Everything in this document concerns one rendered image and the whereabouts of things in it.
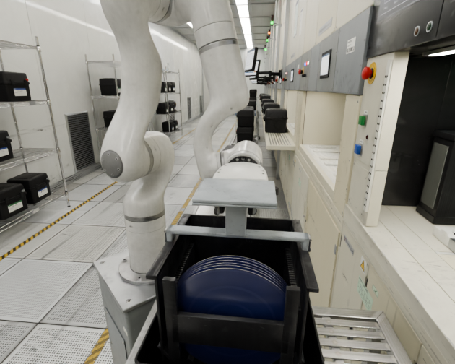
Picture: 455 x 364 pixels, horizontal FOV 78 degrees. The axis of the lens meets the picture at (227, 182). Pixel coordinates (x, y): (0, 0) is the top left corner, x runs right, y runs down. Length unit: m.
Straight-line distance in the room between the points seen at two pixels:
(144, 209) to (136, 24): 0.46
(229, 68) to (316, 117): 1.88
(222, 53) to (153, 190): 0.43
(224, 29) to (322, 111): 1.89
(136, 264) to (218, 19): 0.69
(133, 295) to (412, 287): 0.70
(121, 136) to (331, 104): 1.98
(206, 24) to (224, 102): 0.16
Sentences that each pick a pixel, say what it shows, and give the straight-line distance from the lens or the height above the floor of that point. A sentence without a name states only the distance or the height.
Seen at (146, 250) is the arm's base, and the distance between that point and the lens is 0.89.
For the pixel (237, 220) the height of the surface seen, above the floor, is 1.11.
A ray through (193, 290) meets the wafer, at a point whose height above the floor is 1.02.
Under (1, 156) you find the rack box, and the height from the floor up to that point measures 0.73.
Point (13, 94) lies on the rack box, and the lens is 3.36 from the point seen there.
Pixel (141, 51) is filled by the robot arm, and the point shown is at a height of 1.39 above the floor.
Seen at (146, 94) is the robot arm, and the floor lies 1.29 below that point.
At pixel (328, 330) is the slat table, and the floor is 0.76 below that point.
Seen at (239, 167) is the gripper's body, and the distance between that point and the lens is 0.54.
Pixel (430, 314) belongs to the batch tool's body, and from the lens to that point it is 0.76.
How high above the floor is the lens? 1.31
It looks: 19 degrees down
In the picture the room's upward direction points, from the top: straight up
